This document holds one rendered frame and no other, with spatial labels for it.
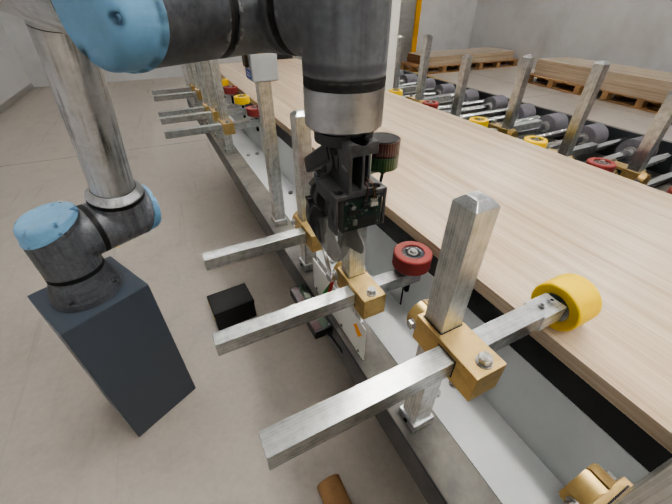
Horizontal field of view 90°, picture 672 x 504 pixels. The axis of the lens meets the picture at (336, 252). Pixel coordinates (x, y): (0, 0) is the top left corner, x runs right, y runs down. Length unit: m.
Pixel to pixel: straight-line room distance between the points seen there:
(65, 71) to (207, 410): 1.21
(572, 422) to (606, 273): 0.29
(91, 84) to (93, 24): 0.62
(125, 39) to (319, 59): 0.16
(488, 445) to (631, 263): 0.46
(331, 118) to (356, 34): 0.08
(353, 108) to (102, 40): 0.22
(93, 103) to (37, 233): 0.36
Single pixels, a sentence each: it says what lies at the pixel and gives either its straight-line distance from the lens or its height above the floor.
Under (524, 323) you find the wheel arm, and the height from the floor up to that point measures 0.96.
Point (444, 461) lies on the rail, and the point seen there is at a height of 0.70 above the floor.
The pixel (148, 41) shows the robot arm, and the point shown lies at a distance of 0.36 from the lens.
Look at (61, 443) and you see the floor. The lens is 1.77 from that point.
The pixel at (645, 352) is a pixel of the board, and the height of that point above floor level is 0.90.
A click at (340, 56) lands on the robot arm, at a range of 0.36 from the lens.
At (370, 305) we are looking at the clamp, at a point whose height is 0.86.
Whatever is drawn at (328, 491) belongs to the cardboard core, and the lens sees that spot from 1.31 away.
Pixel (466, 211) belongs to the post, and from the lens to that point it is 0.38.
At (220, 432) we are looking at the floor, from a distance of 1.53.
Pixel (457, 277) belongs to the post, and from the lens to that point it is 0.41.
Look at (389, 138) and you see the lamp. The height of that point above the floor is 1.14.
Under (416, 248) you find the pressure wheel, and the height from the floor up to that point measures 0.91.
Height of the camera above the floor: 1.33
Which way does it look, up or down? 37 degrees down
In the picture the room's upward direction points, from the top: straight up
